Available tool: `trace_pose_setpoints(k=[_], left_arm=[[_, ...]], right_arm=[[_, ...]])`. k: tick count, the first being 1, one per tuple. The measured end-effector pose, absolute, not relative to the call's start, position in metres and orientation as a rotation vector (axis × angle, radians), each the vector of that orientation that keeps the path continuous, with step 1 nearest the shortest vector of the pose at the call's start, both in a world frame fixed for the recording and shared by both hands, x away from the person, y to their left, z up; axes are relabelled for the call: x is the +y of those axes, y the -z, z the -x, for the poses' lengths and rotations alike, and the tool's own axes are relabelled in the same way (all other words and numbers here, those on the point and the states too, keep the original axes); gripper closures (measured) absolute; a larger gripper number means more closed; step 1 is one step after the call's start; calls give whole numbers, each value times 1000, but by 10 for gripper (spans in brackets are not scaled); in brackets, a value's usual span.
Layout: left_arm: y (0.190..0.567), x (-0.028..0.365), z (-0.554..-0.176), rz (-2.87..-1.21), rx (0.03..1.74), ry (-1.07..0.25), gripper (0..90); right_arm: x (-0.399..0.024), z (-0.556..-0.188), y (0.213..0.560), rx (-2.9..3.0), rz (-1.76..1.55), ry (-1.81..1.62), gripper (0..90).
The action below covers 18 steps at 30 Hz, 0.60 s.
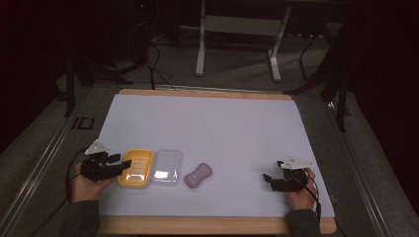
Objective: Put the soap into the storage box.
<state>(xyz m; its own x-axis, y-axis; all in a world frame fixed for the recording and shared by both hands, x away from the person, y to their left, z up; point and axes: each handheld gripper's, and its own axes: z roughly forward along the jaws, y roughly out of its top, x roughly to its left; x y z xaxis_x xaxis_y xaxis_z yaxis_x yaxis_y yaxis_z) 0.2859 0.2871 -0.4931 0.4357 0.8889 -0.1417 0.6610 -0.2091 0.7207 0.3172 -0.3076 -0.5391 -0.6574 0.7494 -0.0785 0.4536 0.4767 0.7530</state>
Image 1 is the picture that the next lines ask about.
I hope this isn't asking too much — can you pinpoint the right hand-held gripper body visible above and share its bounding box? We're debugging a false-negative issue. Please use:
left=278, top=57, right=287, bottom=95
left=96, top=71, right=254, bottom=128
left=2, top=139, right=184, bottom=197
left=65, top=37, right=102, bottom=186
left=270, top=155, right=314, bottom=193

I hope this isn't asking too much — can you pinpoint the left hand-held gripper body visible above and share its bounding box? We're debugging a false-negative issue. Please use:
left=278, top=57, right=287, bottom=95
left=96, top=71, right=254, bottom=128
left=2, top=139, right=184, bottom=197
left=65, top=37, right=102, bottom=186
left=80, top=139, right=119, bottom=183

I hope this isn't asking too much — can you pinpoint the yellow soap dish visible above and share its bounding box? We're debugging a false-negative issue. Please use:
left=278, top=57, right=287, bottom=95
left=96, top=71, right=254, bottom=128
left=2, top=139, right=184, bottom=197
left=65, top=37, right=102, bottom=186
left=116, top=148, right=156, bottom=190

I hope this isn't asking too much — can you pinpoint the pink soap bar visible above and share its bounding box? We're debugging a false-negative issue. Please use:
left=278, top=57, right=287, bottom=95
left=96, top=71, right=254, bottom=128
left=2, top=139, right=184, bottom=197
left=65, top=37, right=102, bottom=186
left=183, top=162, right=213, bottom=190

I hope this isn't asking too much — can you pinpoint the person's right hand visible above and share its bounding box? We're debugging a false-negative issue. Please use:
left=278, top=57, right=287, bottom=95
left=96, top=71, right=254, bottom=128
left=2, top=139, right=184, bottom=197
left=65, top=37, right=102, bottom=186
left=284, top=167, right=320, bottom=211

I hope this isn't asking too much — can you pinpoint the clear plastic lid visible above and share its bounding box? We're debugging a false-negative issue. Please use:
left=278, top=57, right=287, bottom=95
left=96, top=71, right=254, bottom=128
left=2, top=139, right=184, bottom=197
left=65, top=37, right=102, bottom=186
left=150, top=149, right=184, bottom=190

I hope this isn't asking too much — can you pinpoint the white table mat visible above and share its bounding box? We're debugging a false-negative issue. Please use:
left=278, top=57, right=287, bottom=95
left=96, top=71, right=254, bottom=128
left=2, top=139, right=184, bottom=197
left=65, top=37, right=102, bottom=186
left=98, top=93, right=336, bottom=219

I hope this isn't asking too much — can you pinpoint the black metal stand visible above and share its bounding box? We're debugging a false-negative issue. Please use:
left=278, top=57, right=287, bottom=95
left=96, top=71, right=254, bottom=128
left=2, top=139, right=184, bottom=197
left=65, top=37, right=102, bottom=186
left=284, top=23, right=352, bottom=133

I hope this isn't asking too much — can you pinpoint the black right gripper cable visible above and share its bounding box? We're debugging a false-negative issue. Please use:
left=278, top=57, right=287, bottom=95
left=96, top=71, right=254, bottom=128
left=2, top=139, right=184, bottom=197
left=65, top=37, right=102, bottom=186
left=303, top=176, right=323, bottom=222

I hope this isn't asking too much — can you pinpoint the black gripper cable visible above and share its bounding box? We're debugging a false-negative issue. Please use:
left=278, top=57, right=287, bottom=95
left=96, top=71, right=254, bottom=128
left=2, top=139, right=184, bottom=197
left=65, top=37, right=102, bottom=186
left=64, top=147, right=89, bottom=203
left=303, top=176, right=323, bottom=222

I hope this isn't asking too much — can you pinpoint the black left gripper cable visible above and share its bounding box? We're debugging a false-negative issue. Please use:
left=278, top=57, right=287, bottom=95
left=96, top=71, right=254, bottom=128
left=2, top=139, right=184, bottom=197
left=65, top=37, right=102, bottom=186
left=64, top=147, right=89, bottom=203

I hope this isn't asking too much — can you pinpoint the metal floor rail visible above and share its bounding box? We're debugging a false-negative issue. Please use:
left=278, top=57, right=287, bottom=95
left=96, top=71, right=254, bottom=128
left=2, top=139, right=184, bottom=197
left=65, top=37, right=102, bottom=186
left=324, top=100, right=394, bottom=237
left=0, top=88, right=94, bottom=237

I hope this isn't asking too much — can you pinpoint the black floor cable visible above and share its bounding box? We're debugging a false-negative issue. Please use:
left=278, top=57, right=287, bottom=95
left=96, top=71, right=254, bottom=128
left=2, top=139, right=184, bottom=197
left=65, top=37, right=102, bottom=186
left=143, top=42, right=177, bottom=92

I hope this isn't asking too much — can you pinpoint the white metal table frame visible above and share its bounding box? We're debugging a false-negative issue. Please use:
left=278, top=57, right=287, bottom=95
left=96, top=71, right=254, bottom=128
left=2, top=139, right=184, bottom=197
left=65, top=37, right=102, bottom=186
left=195, top=0, right=293, bottom=83

